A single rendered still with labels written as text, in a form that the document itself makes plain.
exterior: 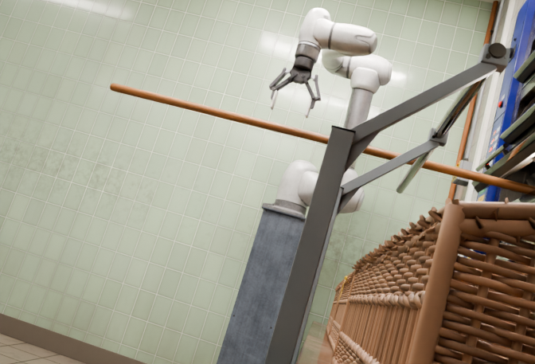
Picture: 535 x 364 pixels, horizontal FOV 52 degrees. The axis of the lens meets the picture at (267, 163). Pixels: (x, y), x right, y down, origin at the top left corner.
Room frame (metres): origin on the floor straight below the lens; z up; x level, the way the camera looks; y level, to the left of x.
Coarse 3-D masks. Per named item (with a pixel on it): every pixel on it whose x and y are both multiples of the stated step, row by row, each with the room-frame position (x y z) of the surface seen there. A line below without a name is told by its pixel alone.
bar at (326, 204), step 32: (480, 64) 0.89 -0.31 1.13; (416, 96) 0.90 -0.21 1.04; (352, 128) 0.92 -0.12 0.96; (384, 128) 0.92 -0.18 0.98; (448, 128) 1.27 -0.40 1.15; (352, 160) 0.92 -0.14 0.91; (416, 160) 1.62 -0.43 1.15; (320, 192) 0.91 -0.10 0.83; (352, 192) 1.39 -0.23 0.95; (320, 224) 0.91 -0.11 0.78; (320, 256) 0.92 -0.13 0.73; (288, 288) 0.91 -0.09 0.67; (288, 320) 0.91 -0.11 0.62; (288, 352) 0.91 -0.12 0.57
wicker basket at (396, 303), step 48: (432, 240) 0.34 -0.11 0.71; (480, 240) 0.30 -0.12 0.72; (528, 240) 0.29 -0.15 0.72; (384, 288) 0.48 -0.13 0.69; (432, 288) 0.30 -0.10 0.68; (480, 288) 0.30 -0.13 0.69; (528, 288) 0.29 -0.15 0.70; (384, 336) 0.43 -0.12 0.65; (432, 336) 0.30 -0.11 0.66; (480, 336) 0.29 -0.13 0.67; (528, 336) 0.80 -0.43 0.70
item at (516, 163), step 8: (520, 152) 1.52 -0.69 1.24; (528, 152) 1.47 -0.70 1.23; (512, 160) 1.59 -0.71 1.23; (520, 160) 1.54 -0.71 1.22; (528, 160) 1.66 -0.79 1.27; (504, 168) 1.67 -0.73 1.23; (512, 168) 1.63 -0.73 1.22; (520, 168) 1.91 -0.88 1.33; (496, 176) 1.76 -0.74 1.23; (504, 176) 1.85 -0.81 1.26; (480, 184) 1.93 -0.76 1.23
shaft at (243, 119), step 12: (120, 84) 1.94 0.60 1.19; (144, 96) 1.92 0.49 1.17; (156, 96) 1.91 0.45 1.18; (168, 96) 1.91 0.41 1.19; (192, 108) 1.89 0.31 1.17; (204, 108) 1.88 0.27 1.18; (216, 108) 1.88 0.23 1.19; (240, 120) 1.86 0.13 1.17; (252, 120) 1.85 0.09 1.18; (264, 120) 1.84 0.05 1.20; (288, 132) 1.83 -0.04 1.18; (300, 132) 1.82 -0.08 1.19; (312, 132) 1.81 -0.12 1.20; (384, 156) 1.77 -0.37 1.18; (396, 156) 1.76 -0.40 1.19; (432, 168) 1.74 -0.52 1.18; (444, 168) 1.73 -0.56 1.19; (456, 168) 1.73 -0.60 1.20; (480, 180) 1.72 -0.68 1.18; (492, 180) 1.71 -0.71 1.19; (504, 180) 1.70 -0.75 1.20; (528, 192) 1.69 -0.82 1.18
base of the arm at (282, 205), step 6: (264, 204) 2.61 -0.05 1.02; (270, 204) 2.60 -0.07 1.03; (276, 204) 2.55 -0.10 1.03; (282, 204) 2.53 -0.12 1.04; (288, 204) 2.52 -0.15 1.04; (294, 204) 2.51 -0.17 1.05; (282, 210) 2.51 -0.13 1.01; (288, 210) 2.51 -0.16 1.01; (294, 210) 2.51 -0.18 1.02; (300, 210) 2.53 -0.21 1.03; (306, 210) 2.58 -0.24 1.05; (300, 216) 2.49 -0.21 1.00
